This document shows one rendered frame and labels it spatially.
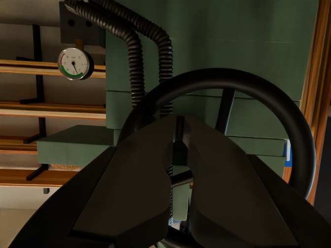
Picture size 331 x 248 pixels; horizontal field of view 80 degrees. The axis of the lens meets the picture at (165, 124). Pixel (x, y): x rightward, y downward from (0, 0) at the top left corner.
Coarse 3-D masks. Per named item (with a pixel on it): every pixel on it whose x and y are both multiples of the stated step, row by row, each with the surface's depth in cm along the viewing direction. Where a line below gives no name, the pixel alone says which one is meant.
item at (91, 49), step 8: (64, 8) 39; (64, 16) 40; (72, 16) 40; (80, 16) 39; (64, 24) 40; (72, 24) 40; (80, 24) 40; (88, 24) 39; (64, 32) 40; (72, 32) 40; (80, 32) 40; (88, 32) 40; (96, 32) 40; (104, 32) 43; (64, 40) 40; (72, 40) 40; (88, 40) 40; (96, 40) 40; (104, 40) 43; (88, 48) 44; (96, 48) 44; (104, 48) 44
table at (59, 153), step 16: (80, 128) 63; (96, 128) 64; (48, 144) 48; (64, 144) 48; (80, 144) 48; (96, 144) 48; (112, 144) 49; (48, 160) 49; (64, 160) 49; (80, 160) 49; (176, 160) 40; (272, 160) 47
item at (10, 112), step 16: (0, 64) 232; (16, 64) 233; (32, 64) 225; (48, 64) 226; (0, 112) 237; (16, 112) 229; (32, 112) 229; (48, 112) 230; (64, 112) 231; (80, 112) 235; (96, 112) 239; (0, 144) 248; (16, 144) 249; (32, 144) 250; (0, 176) 267; (16, 176) 269; (32, 176) 262; (48, 176) 274; (64, 176) 277; (48, 192) 305
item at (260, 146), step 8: (232, 136) 46; (176, 144) 47; (184, 144) 47; (240, 144) 46; (248, 144) 46; (256, 144) 46; (264, 144) 46; (272, 144) 46; (280, 144) 46; (248, 152) 47; (256, 152) 47; (264, 152) 46; (272, 152) 46; (280, 152) 46
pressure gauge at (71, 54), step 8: (80, 40) 40; (72, 48) 38; (80, 48) 40; (64, 56) 38; (72, 56) 38; (80, 56) 38; (88, 56) 39; (64, 64) 39; (80, 64) 38; (88, 64) 38; (64, 72) 39; (72, 72) 39; (80, 72) 39; (88, 72) 39
